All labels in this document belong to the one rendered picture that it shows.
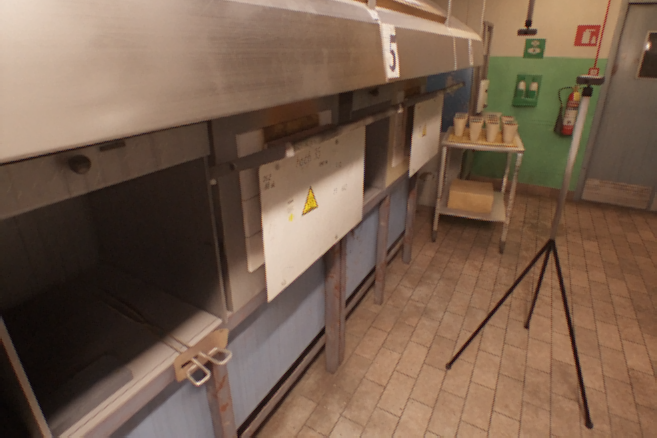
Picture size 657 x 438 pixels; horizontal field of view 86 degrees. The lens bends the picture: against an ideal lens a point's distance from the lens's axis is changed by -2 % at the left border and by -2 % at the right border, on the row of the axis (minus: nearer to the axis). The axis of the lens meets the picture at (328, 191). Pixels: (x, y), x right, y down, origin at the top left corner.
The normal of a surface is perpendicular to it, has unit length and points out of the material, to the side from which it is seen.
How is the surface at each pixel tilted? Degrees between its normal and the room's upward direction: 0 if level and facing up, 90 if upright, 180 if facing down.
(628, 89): 90
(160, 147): 90
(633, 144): 90
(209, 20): 80
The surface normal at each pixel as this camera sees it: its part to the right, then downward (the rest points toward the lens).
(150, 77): 0.85, 0.01
